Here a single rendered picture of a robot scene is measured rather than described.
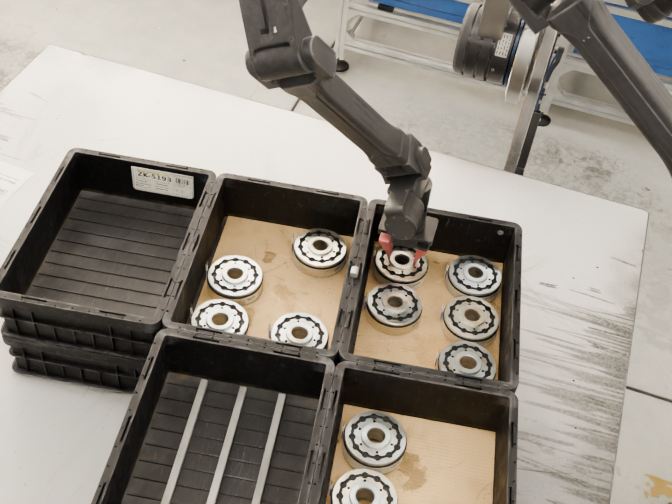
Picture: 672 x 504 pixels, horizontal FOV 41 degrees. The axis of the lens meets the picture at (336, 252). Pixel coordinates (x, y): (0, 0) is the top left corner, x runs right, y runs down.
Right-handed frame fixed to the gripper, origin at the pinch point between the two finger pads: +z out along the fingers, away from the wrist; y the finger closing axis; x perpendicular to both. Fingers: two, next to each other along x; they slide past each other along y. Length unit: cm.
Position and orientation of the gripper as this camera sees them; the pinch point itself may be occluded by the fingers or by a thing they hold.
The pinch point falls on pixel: (402, 257)
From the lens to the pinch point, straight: 174.4
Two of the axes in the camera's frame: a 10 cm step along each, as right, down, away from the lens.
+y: 9.6, 2.5, -1.4
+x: 2.7, -6.9, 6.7
